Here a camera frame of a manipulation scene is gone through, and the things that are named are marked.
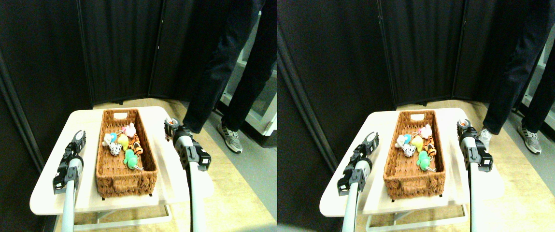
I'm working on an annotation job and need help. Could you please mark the orange tiger toy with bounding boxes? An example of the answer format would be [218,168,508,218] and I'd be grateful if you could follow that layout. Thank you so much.
[130,135,144,156]
[426,136,438,158]

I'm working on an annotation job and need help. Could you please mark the pink toy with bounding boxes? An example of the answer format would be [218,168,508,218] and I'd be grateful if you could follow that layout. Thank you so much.
[115,122,137,138]
[412,124,433,140]

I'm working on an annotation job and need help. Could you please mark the brown wicker basket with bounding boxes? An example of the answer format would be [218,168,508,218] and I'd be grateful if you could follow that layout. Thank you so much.
[384,111,446,199]
[96,109,158,197]

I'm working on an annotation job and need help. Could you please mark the person's legs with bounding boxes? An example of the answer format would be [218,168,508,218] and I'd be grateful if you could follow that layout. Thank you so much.
[478,0,555,155]
[182,0,277,154]

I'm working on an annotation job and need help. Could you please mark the grey curtain stand pole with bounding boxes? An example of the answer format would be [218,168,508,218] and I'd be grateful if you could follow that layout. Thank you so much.
[0,0,46,172]
[277,24,336,174]

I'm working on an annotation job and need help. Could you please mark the green toy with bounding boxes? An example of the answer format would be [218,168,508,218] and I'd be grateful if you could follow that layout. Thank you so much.
[416,150,436,172]
[123,149,143,171]

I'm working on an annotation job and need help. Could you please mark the low white table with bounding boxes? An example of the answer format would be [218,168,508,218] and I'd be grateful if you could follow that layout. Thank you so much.
[30,107,214,231]
[320,108,505,232]

